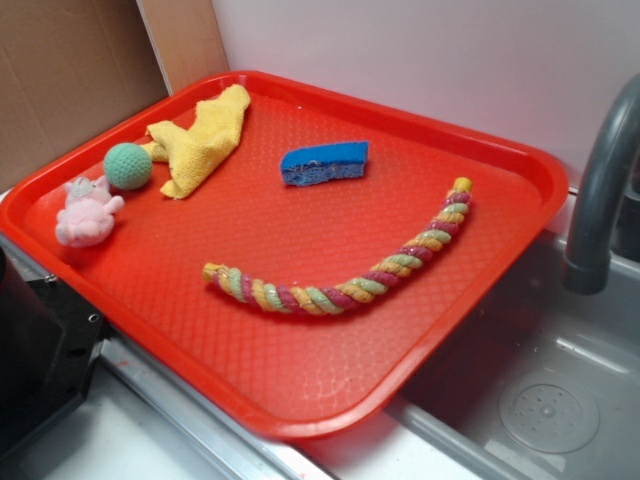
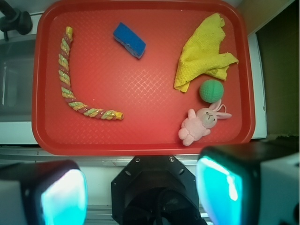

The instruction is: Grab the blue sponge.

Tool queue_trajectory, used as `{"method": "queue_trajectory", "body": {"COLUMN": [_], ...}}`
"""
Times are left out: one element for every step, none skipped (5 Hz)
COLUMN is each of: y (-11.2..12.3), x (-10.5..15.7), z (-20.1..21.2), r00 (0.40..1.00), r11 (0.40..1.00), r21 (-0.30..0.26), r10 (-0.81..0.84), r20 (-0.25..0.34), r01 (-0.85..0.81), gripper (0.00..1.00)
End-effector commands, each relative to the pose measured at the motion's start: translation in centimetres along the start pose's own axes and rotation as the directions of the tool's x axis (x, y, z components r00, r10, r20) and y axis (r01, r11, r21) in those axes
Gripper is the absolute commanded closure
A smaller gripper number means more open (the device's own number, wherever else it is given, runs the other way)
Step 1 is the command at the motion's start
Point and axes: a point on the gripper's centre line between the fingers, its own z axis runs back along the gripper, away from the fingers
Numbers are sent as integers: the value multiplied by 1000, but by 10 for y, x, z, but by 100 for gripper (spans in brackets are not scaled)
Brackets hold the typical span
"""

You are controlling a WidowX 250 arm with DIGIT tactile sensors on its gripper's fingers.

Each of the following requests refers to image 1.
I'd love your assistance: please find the pink plush toy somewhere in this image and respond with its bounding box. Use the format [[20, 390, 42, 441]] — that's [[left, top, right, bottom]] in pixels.
[[55, 175, 124, 248]]

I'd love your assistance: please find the grey plastic sink basin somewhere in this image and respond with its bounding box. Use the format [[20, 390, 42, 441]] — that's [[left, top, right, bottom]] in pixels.
[[304, 235, 639, 479]]

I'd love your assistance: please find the multicolour twisted rope toy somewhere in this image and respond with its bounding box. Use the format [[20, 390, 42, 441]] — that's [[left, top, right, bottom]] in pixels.
[[202, 177, 473, 316]]

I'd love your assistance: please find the grey faucet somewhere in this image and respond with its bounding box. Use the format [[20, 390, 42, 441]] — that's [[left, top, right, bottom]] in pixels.
[[562, 76, 639, 295]]

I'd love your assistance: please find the brown cardboard panel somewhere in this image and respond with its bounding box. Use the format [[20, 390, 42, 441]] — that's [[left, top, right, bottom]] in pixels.
[[1, 1, 228, 190]]

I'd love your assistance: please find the green textured ball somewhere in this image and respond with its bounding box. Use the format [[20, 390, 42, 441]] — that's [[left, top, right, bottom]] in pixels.
[[103, 143, 153, 190]]

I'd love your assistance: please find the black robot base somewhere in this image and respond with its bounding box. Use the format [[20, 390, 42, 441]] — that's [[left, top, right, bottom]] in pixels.
[[1, 252, 104, 461]]

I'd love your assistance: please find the yellow cloth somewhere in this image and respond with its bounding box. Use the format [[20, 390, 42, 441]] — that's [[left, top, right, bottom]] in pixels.
[[142, 84, 251, 200]]

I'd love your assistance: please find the blue sponge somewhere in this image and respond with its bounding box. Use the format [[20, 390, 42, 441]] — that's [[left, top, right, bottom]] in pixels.
[[280, 141, 369, 186]]

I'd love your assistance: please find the red plastic tray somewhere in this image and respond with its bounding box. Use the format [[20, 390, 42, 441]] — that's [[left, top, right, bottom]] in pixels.
[[1, 72, 568, 440]]

